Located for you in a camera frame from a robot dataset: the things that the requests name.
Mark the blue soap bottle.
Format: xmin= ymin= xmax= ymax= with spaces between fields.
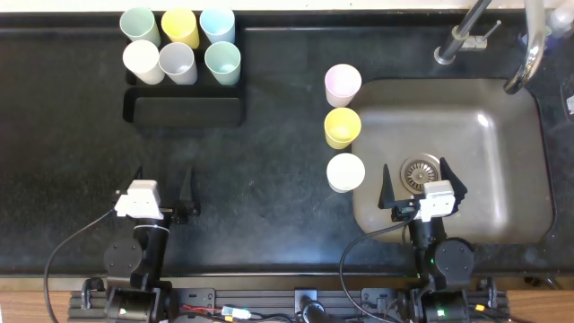
xmin=518 ymin=2 xmax=574 ymax=50

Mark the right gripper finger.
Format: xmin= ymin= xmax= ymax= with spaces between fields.
xmin=439 ymin=156 xmax=469 ymax=213
xmin=377 ymin=163 xmax=397 ymax=211

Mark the steel sink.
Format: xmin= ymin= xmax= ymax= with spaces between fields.
xmin=351 ymin=78 xmax=555 ymax=246

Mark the yellow cup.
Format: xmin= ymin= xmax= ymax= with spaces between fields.
xmin=323 ymin=107 xmax=362 ymax=151
xmin=161 ymin=7 xmax=201 ymax=49

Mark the pink cup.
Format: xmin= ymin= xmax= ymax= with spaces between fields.
xmin=324 ymin=63 xmax=363 ymax=109

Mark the green cup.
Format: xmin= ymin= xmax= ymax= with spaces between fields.
xmin=204 ymin=40 xmax=242 ymax=86
xmin=118 ymin=6 xmax=161 ymax=48

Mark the steel tap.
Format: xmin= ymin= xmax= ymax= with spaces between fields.
xmin=432 ymin=0 xmax=549 ymax=96

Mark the grey cup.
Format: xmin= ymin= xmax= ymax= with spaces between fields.
xmin=158 ymin=41 xmax=199 ymax=86

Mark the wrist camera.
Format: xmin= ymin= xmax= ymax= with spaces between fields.
xmin=418 ymin=179 xmax=457 ymax=223
xmin=114 ymin=179 xmax=165 ymax=222

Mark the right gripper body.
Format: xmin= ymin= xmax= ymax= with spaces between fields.
xmin=390 ymin=198 xmax=422 ymax=223

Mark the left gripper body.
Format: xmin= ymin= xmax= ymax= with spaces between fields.
xmin=160 ymin=205 xmax=202 ymax=225

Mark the black tray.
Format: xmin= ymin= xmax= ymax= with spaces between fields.
xmin=122 ymin=8 xmax=247 ymax=129

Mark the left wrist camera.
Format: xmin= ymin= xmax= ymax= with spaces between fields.
xmin=114 ymin=179 xmax=165 ymax=222

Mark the blue cup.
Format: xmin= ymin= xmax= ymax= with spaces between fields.
xmin=198 ymin=5 xmax=237 ymax=45

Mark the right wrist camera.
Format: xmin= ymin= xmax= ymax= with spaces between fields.
xmin=418 ymin=179 xmax=457 ymax=223

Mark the white cup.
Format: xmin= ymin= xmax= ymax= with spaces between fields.
xmin=326 ymin=153 xmax=367 ymax=195
xmin=122 ymin=39 xmax=166 ymax=86

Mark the mounting rail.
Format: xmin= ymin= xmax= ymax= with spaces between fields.
xmin=66 ymin=277 xmax=510 ymax=323

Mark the black cable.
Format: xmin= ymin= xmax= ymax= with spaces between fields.
xmin=338 ymin=209 xmax=421 ymax=323
xmin=42 ymin=208 xmax=117 ymax=323

